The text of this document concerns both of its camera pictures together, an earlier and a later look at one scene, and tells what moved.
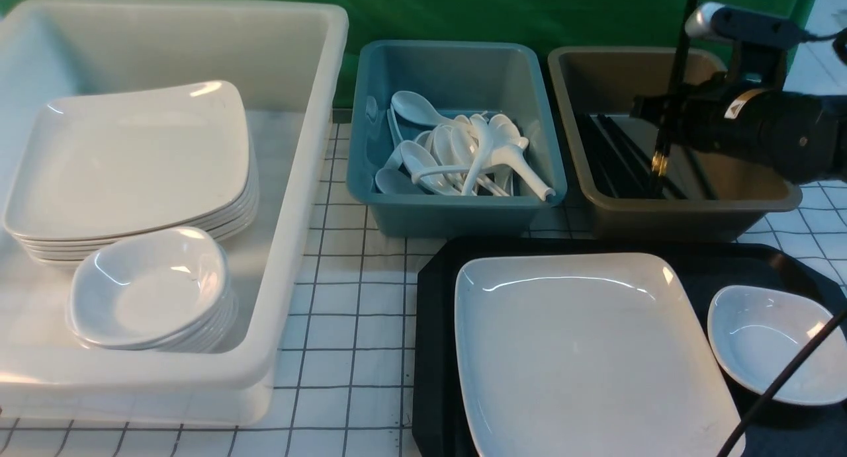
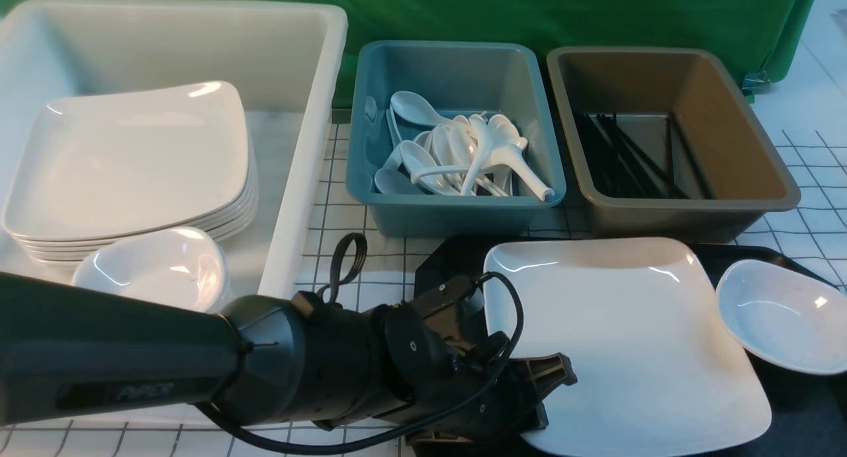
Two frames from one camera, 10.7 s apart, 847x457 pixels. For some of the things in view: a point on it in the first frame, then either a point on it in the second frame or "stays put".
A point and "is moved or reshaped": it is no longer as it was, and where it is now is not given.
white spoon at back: x=417 y=109 stays put
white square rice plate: x=585 y=354 is moved or reshaped
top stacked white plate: x=110 y=162 stays put
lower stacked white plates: x=222 y=224 stays put
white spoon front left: x=417 y=159 stays put
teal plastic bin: x=456 y=78 stays put
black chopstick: x=660 y=161 to x=638 y=162
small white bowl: x=756 y=332 is moved or reshaped
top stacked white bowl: x=151 y=288 stays put
